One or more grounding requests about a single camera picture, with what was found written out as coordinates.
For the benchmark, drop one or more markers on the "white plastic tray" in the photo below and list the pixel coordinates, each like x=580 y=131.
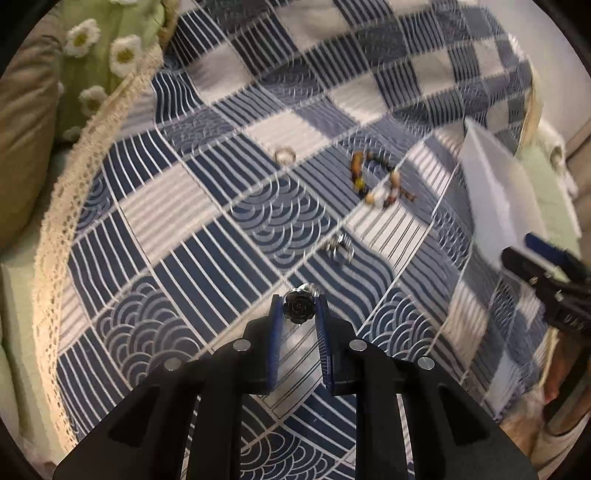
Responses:
x=498 y=194

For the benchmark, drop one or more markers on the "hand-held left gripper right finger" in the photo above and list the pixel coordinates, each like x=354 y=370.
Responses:
x=324 y=344

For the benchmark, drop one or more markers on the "person's right hand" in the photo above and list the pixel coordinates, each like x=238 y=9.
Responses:
x=556 y=385

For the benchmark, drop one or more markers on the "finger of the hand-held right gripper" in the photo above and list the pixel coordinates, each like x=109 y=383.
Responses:
x=545 y=244
x=521 y=264

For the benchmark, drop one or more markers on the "brown pillow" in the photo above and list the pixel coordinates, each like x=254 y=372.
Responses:
x=23 y=138

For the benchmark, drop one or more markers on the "blue white patterned cloth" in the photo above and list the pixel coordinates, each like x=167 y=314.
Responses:
x=184 y=207

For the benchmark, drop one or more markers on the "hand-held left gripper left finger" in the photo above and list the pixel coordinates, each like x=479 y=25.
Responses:
x=275 y=344

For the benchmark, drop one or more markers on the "green daisy pillow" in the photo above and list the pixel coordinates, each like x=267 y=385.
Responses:
x=92 y=55

